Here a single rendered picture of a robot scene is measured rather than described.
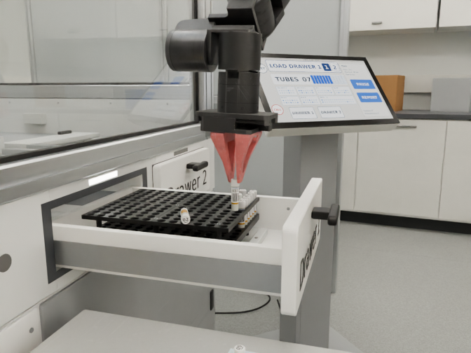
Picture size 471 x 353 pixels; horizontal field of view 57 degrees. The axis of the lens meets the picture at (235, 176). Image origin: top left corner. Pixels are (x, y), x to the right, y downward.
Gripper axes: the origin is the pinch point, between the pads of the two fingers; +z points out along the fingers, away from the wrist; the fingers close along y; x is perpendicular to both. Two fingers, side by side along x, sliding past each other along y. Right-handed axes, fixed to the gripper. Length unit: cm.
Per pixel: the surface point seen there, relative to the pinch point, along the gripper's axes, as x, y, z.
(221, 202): -6.0, 4.0, 5.9
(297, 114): -81, 5, -3
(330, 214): 0.3, -13.7, 3.8
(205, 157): -44.0, 22.1, 6.4
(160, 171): -18.7, 21.5, 5.1
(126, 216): 5.7, 14.3, 6.1
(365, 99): -104, -14, -8
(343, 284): -176, -11, 97
